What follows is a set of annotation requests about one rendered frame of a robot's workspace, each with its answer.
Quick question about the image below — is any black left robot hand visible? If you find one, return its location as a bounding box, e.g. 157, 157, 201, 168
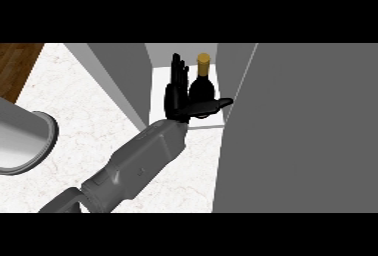
163, 52, 235, 124

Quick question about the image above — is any grey cabinet white shelf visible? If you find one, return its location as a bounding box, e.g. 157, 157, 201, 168
143, 43, 233, 131

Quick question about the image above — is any dark wine bottle gold cap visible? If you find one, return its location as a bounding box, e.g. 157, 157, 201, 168
188, 52, 219, 105

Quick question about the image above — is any large dark grey door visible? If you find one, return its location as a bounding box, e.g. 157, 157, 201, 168
211, 43, 378, 214

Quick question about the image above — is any grey cylindrical pot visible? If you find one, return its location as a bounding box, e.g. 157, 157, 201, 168
0, 96, 61, 177

